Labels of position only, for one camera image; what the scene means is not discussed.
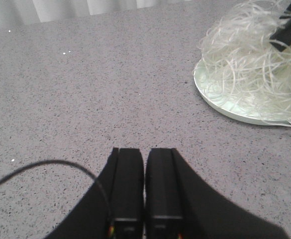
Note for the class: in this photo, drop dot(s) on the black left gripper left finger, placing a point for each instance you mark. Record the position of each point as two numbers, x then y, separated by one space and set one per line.
112 208

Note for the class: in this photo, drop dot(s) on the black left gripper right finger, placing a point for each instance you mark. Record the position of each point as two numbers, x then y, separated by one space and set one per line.
181 205

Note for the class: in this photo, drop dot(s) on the white vermicelli bundle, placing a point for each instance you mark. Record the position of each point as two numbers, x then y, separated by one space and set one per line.
244 32

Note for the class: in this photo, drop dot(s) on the light green plate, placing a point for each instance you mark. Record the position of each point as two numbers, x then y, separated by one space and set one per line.
256 91

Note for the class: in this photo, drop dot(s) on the white curtain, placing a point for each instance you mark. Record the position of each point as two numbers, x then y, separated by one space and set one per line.
26 12

